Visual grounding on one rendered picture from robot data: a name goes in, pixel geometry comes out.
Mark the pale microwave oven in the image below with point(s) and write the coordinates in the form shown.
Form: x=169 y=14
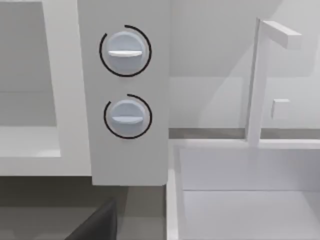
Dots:
x=75 y=100

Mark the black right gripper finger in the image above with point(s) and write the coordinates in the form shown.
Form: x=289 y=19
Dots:
x=100 y=222

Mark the white sink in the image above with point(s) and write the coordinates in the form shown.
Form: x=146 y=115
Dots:
x=245 y=190

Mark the tall white tap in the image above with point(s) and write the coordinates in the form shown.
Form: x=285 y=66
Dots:
x=260 y=82

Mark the pale blue microwave knob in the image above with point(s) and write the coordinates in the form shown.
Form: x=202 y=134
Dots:
x=127 y=117
x=125 y=52

